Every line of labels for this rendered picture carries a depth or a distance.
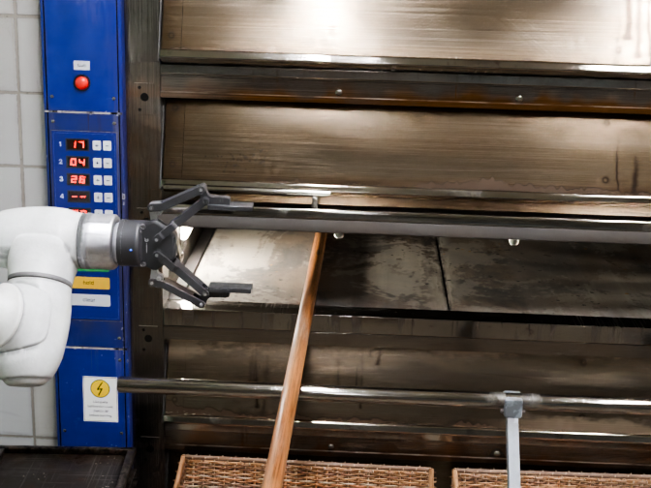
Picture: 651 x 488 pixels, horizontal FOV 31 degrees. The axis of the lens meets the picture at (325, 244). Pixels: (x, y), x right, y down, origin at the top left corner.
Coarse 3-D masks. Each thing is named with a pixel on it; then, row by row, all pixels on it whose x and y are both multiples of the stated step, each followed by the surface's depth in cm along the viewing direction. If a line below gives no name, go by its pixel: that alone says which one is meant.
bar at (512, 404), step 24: (120, 384) 215; (144, 384) 215; (168, 384) 215; (192, 384) 215; (216, 384) 215; (240, 384) 215; (264, 384) 215; (312, 384) 215; (504, 408) 213; (528, 408) 213; (552, 408) 213; (576, 408) 212; (600, 408) 212; (624, 408) 212; (648, 408) 212
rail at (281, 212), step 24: (240, 216) 229; (264, 216) 229; (288, 216) 229; (312, 216) 229; (336, 216) 228; (360, 216) 228; (384, 216) 228; (408, 216) 228; (432, 216) 228; (456, 216) 228; (480, 216) 228; (504, 216) 228
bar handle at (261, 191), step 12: (216, 192) 233; (228, 192) 233; (240, 192) 232; (252, 192) 232; (264, 192) 232; (276, 192) 232; (288, 192) 232; (300, 192) 232; (312, 192) 232; (324, 192) 232; (312, 204) 232
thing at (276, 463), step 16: (320, 240) 291; (320, 256) 280; (320, 272) 271; (304, 288) 258; (304, 304) 246; (304, 320) 237; (304, 336) 229; (304, 352) 223; (288, 368) 214; (288, 384) 206; (288, 400) 200; (288, 416) 194; (288, 432) 189; (272, 448) 183; (288, 448) 185; (272, 464) 178; (272, 480) 173
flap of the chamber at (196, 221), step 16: (192, 224) 229; (208, 224) 229; (224, 224) 229; (240, 224) 229; (256, 224) 229; (272, 224) 229; (288, 224) 229; (304, 224) 229; (320, 224) 229; (336, 224) 228; (352, 224) 228; (368, 224) 228; (384, 224) 228; (400, 224) 228; (416, 224) 228; (432, 224) 228; (544, 240) 227; (560, 240) 227; (576, 240) 227; (592, 240) 227; (608, 240) 227; (624, 240) 227; (640, 240) 227
